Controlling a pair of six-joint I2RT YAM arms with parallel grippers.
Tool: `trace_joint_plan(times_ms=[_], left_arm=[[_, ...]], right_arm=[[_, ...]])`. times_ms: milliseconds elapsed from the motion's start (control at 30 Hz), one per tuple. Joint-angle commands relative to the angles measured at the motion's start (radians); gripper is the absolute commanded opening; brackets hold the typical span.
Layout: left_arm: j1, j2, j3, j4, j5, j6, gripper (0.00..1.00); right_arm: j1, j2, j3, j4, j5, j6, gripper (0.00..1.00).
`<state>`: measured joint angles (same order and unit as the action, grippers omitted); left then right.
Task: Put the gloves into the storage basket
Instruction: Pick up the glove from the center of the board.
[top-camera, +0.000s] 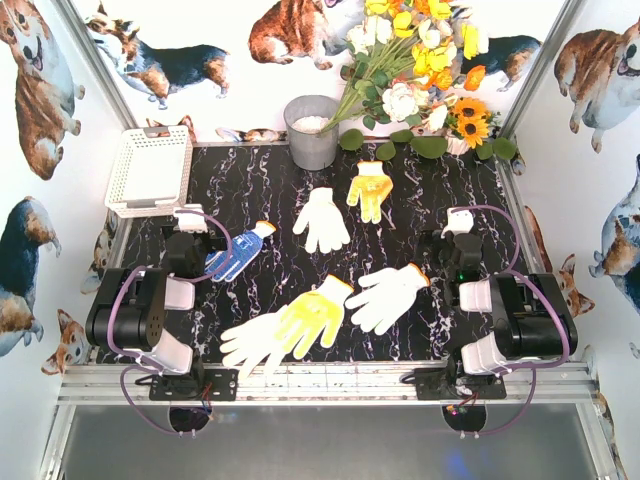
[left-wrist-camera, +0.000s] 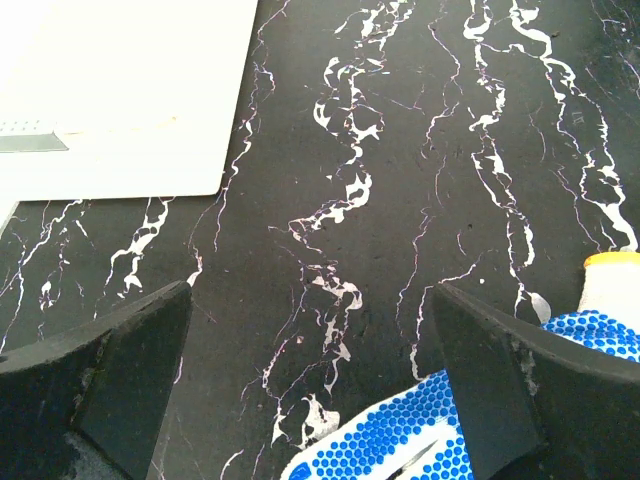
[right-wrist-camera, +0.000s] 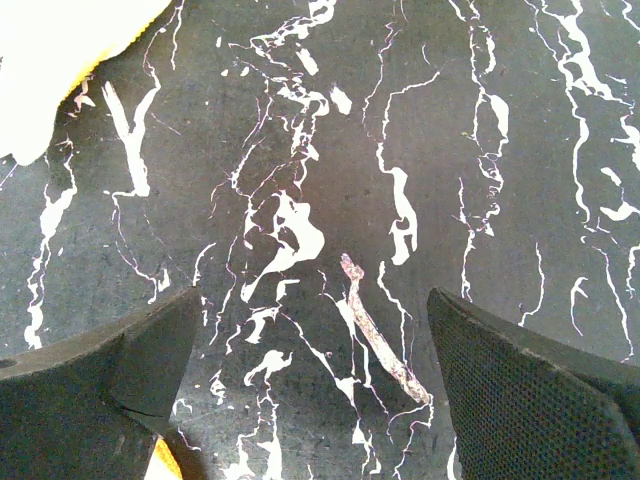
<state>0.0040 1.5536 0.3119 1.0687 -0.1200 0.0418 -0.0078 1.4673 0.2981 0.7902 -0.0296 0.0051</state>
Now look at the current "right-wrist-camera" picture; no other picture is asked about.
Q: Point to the white glove orange cuff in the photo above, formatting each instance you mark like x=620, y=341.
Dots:
x=47, y=49

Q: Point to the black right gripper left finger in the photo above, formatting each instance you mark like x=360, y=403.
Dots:
x=93, y=405

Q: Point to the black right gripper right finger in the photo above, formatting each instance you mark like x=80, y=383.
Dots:
x=524, y=406

